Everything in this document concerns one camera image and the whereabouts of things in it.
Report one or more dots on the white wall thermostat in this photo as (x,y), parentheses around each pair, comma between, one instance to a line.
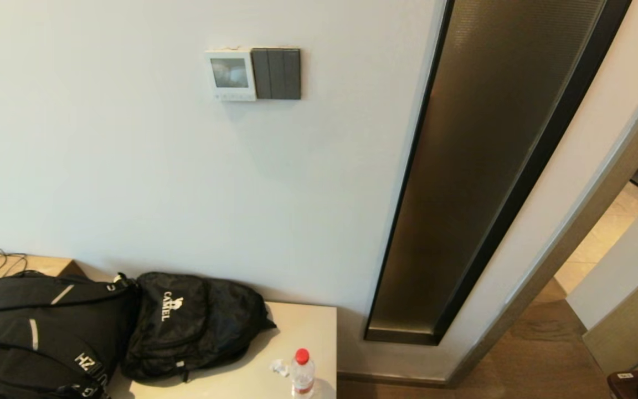
(230,72)

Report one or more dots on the light wooden cabinet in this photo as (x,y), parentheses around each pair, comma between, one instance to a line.
(634,327)

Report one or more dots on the beige low cabinet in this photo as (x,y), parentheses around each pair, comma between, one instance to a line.
(297,332)

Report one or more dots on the crumpled clear plastic wrapper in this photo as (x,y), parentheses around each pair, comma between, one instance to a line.
(279,367)

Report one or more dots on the water bottle red cap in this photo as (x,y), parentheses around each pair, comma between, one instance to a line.
(302,374)

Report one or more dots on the black Camel backpack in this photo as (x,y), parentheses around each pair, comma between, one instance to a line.
(186,327)

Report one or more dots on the light wooden desk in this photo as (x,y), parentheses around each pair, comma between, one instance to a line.
(47,265)

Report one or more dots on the large black HZ backpack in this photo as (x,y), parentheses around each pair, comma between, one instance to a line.
(31,332)

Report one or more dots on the dark grey wall switch panel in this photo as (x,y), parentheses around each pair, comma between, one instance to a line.
(277,73)

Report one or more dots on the frosted glass panel dark frame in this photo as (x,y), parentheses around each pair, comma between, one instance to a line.
(479,166)

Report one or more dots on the grey metal door frame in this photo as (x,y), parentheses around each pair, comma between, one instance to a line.
(574,230)

